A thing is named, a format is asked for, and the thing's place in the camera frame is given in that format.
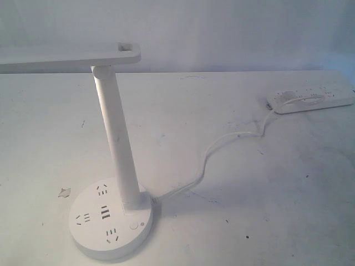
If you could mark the white desk lamp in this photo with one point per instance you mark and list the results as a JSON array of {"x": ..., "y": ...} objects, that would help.
[{"x": 111, "y": 218}]

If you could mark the torn paper scrap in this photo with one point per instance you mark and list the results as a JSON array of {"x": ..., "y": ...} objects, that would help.
[{"x": 64, "y": 193}]

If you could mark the white power strip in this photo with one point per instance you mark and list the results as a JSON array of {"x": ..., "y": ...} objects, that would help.
[{"x": 310, "y": 98}]

